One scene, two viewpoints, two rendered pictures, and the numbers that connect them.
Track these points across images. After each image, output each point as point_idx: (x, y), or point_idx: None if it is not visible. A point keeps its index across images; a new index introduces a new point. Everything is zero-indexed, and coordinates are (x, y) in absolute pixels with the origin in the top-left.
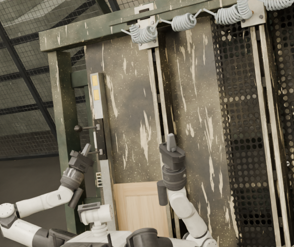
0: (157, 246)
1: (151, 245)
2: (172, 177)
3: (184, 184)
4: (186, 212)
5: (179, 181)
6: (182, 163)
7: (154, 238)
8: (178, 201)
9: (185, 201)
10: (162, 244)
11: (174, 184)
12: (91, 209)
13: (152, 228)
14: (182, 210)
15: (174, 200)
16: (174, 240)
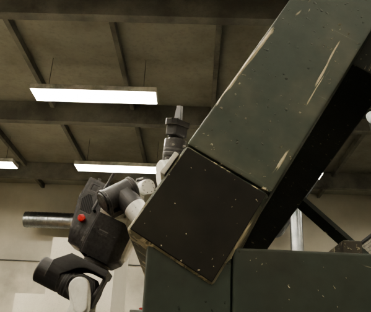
0: (121, 189)
1: (117, 184)
2: (164, 142)
3: (170, 152)
4: (160, 179)
5: (166, 146)
6: (173, 129)
7: (125, 184)
8: (158, 166)
9: (162, 166)
10: (126, 192)
11: (163, 149)
12: (140, 178)
13: (132, 179)
14: (158, 177)
15: (157, 164)
16: (141, 202)
